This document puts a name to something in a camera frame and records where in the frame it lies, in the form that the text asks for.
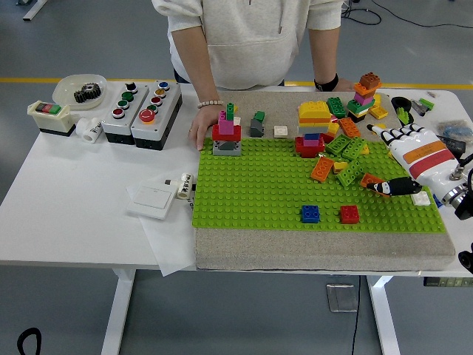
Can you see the person's left forearm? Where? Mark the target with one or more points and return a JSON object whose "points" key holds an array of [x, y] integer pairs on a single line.
{"points": [[325, 51]]}

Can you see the beige red-green switch box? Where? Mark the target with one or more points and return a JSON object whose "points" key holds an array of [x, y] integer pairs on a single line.
{"points": [[51, 120]]}

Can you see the table height control panel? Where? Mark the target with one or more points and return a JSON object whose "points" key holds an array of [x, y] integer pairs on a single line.
{"points": [[447, 282]]}

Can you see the plastic bag with blue parts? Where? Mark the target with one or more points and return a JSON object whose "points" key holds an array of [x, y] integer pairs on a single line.
{"points": [[456, 129]]}

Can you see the black wristwatch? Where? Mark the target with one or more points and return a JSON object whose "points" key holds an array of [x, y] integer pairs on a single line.
{"points": [[326, 83]]}

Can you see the white wall switch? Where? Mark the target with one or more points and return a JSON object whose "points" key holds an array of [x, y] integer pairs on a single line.
{"points": [[149, 199]]}

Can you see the person's left hand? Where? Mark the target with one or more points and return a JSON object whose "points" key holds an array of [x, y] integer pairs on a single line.
{"points": [[345, 85]]}

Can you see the black metal gear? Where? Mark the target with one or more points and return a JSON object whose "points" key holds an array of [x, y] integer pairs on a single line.
{"points": [[88, 93]]}

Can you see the person's right forearm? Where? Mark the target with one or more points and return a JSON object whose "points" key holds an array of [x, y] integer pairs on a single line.
{"points": [[196, 66]]}

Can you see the grey slope brick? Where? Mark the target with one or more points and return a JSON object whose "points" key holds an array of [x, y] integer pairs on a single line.
{"points": [[256, 128]]}

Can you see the green toy plant piece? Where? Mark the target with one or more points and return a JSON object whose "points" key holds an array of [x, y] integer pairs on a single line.
{"points": [[405, 116]]}

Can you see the clear plastic bags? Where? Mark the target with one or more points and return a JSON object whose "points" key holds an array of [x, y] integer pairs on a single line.
{"points": [[466, 164]]}

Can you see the small yellow brick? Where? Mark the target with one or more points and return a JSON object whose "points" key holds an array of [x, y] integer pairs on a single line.
{"points": [[366, 149], [339, 167]]}

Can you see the green studded baseplate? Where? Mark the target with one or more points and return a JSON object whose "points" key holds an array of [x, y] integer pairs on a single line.
{"points": [[251, 192]]}

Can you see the grey four-button control box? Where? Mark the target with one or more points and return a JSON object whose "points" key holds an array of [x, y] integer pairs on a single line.
{"points": [[118, 127]]}

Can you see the black digital meter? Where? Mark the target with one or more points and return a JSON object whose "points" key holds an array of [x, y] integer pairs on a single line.
{"points": [[456, 146]]}

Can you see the small white pipe fitting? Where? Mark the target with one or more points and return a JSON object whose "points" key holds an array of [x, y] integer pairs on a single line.
{"points": [[184, 186]]}

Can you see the grey toy piece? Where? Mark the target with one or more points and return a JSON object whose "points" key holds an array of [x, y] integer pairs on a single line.
{"points": [[418, 107]]}

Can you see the yellow square brick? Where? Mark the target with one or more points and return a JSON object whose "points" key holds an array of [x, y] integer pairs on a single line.
{"points": [[333, 128]]}

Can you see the dark green long brick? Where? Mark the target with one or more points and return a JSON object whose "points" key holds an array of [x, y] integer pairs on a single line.
{"points": [[337, 107]]}

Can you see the white pipe tee fitting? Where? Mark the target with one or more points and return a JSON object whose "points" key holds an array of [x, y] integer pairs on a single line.
{"points": [[88, 130]]}

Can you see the lime green long brick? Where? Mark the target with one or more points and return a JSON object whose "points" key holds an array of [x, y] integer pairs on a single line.
{"points": [[349, 174], [354, 148]]}

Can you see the white plastic bowl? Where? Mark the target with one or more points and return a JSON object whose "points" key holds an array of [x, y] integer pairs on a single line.
{"points": [[66, 90]]}

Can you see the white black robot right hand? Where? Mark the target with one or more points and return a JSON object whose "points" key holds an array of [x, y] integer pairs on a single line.
{"points": [[425, 159]]}

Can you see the person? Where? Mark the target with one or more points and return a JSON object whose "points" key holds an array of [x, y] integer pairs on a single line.
{"points": [[251, 40]]}

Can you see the small lime green brick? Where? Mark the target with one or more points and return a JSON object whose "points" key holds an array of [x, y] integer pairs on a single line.
{"points": [[427, 103]]}

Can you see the black toy tyre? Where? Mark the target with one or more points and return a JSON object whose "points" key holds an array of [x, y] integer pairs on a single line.
{"points": [[394, 101]]}

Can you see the brick tower with yellow top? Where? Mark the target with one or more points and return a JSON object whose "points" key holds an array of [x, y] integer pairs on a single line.
{"points": [[312, 118]]}

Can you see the red square brick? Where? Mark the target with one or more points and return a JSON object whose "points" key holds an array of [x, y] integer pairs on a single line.
{"points": [[349, 215]]}

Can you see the metal floor socket plate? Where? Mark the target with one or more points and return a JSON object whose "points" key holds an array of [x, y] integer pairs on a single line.
{"points": [[341, 297]]}

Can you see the grey metal frame foot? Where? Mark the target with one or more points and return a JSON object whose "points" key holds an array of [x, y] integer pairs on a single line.
{"points": [[35, 10]]}

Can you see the person's right hand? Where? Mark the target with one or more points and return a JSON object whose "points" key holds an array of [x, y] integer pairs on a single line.
{"points": [[203, 124]]}

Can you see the grey emergency-stop control box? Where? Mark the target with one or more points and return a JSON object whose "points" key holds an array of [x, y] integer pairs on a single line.
{"points": [[155, 129]]}

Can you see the white printed label strip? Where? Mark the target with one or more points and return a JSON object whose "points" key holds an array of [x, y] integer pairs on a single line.
{"points": [[190, 205]]}

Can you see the grey-brown mat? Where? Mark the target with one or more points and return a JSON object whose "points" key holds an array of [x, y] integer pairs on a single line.
{"points": [[295, 253]]}

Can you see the brick tower with brown top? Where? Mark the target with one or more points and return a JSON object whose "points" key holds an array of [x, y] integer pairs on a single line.
{"points": [[366, 96]]}

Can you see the blue square brick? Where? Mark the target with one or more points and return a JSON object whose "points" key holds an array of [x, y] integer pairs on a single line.
{"points": [[311, 214]]}

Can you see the brick tower with magenta middle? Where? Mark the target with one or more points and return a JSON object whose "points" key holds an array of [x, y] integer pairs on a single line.
{"points": [[226, 129]]}

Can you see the yellow flat brick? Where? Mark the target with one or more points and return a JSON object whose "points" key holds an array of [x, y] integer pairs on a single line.
{"points": [[380, 112]]}

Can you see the orange long brick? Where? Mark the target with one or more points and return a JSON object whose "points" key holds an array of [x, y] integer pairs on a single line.
{"points": [[350, 128], [367, 178], [322, 169]]}

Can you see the white square tile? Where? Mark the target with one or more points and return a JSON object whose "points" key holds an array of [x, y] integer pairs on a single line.
{"points": [[421, 199], [281, 131]]}

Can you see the translucent paper sheet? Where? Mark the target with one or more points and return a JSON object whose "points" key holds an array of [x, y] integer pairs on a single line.
{"points": [[166, 244]]}

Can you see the white table leg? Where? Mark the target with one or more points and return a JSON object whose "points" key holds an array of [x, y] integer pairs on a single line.
{"points": [[118, 314], [384, 318]]}

